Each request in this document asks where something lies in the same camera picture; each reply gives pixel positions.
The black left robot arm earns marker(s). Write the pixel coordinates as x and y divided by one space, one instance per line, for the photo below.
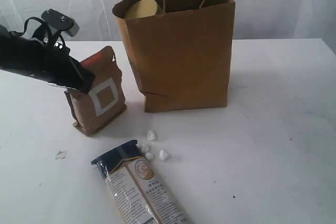
12 49

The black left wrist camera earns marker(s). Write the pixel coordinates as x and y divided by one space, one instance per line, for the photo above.
60 22

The noodle packet blue and white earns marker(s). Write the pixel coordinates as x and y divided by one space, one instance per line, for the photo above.
137 189

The torn clear plastic scrap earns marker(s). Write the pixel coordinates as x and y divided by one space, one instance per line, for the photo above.
61 155

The brown kraft coffee pouch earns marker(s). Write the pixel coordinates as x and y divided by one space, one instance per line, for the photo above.
105 100

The white crumpled paper bit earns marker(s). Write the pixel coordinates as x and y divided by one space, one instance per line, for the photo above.
163 155
145 148
149 156
152 136

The brown paper shopping bag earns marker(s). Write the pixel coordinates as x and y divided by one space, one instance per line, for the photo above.
180 58

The clear jar with gold lid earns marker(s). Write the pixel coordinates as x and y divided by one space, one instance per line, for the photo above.
142 9

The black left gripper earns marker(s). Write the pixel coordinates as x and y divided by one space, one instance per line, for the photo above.
55 66

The white background curtain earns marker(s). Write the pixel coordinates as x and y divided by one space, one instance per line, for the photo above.
78 6

